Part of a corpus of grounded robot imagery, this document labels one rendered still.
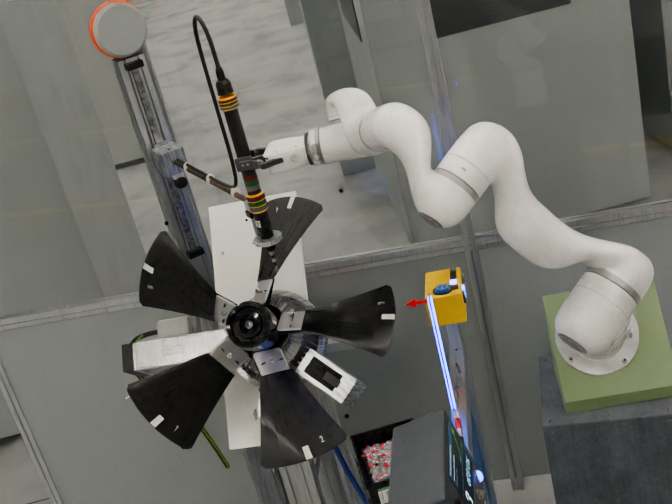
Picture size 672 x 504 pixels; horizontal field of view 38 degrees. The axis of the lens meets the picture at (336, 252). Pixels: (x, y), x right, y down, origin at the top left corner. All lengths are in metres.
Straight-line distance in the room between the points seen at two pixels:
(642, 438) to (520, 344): 1.02
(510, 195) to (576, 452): 0.75
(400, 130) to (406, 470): 0.62
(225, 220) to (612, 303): 1.25
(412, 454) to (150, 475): 2.08
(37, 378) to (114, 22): 1.38
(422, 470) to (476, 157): 0.57
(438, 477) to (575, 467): 0.74
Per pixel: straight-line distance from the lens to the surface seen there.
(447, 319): 2.67
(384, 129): 1.86
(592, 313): 1.95
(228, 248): 2.78
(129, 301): 3.36
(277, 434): 2.39
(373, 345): 2.35
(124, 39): 2.88
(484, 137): 1.84
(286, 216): 2.52
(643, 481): 2.44
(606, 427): 2.34
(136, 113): 2.91
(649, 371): 2.37
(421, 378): 3.36
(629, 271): 1.98
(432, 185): 1.81
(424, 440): 1.81
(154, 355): 2.67
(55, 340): 3.54
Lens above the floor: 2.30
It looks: 24 degrees down
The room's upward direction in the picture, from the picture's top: 15 degrees counter-clockwise
